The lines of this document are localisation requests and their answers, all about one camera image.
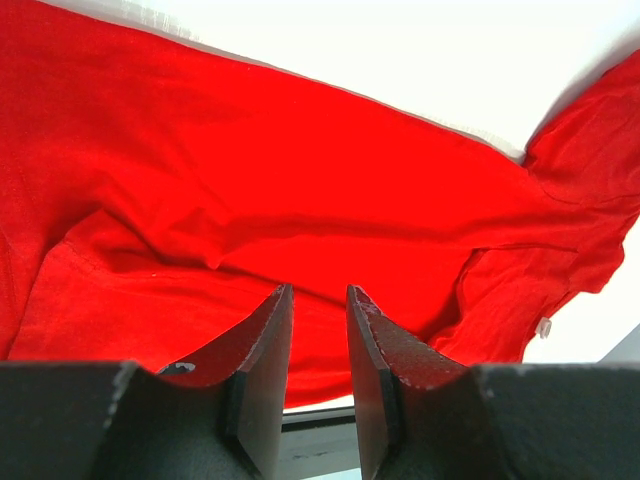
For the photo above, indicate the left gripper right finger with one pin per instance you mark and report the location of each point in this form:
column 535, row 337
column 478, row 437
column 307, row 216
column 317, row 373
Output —
column 421, row 415

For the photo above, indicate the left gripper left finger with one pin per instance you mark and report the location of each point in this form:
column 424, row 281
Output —
column 215, row 414

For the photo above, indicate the red t shirt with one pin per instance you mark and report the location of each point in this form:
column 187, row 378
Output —
column 152, row 195

